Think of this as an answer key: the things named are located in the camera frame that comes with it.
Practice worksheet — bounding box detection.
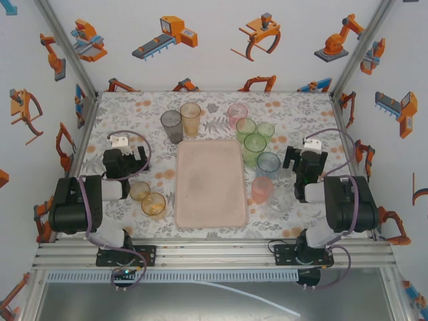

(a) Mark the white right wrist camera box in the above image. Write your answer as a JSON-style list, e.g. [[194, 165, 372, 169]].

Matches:
[[302, 137, 322, 155]]

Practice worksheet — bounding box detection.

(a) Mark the green transparent plastic cup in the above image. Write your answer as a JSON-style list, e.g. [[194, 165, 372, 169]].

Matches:
[[256, 122, 276, 144], [243, 132, 268, 168], [235, 117, 257, 143]]

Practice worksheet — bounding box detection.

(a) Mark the salmon plastic cup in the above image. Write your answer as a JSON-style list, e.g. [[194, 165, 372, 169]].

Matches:
[[251, 176, 275, 205]]

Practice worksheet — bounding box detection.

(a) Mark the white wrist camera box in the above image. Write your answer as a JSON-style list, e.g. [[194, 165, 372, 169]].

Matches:
[[107, 134, 130, 155], [302, 137, 322, 155]]

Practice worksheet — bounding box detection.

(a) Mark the aluminium frame post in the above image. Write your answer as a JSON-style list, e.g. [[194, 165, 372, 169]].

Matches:
[[330, 0, 399, 98], [33, 0, 100, 100]]

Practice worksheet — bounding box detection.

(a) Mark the white slotted cable duct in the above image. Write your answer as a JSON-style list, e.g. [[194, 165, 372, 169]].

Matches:
[[45, 270, 300, 284]]

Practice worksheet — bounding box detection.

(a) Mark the grey transparent plastic cup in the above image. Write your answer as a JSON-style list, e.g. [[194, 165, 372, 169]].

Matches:
[[160, 109, 184, 144]]

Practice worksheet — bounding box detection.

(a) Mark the clear plastic cup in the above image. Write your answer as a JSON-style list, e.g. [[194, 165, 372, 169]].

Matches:
[[267, 187, 294, 211]]

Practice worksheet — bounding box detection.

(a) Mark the floral patterned tablecloth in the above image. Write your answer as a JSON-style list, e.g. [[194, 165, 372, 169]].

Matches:
[[74, 90, 372, 240]]

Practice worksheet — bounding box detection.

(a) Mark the pink rectangular tray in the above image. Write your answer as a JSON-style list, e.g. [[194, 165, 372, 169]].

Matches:
[[174, 139, 250, 230]]

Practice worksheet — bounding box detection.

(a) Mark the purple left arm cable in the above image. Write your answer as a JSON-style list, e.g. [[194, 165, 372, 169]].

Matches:
[[78, 129, 152, 292]]

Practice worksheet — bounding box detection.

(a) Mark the aluminium frame beam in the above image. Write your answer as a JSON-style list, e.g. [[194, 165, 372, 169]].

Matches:
[[31, 239, 397, 270]]

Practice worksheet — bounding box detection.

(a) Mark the pink transparent plastic cup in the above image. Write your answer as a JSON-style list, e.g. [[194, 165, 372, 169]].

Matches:
[[227, 103, 249, 130]]

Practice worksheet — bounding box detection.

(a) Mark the pale orange plastic cup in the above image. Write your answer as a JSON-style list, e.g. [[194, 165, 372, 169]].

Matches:
[[180, 102, 202, 137]]

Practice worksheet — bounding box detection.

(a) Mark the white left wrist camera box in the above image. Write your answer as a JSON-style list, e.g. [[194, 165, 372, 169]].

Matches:
[[107, 134, 130, 155]]

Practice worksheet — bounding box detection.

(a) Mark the amber transparent plastic cup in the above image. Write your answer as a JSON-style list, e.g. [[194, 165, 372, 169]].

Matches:
[[129, 181, 151, 202], [140, 192, 167, 220]]

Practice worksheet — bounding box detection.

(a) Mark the blue transparent plastic cup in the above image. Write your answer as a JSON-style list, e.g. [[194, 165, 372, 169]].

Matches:
[[255, 151, 282, 181]]

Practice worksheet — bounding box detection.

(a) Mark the small black controller board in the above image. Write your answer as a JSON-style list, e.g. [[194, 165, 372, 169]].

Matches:
[[296, 267, 322, 291], [111, 266, 138, 287]]

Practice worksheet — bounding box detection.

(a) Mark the grey metal panel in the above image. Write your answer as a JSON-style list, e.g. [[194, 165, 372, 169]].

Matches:
[[36, 280, 394, 321]]

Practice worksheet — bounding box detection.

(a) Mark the aluminium lower frame bar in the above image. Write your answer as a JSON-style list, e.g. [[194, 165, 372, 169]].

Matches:
[[381, 267, 414, 321], [19, 270, 46, 321]]

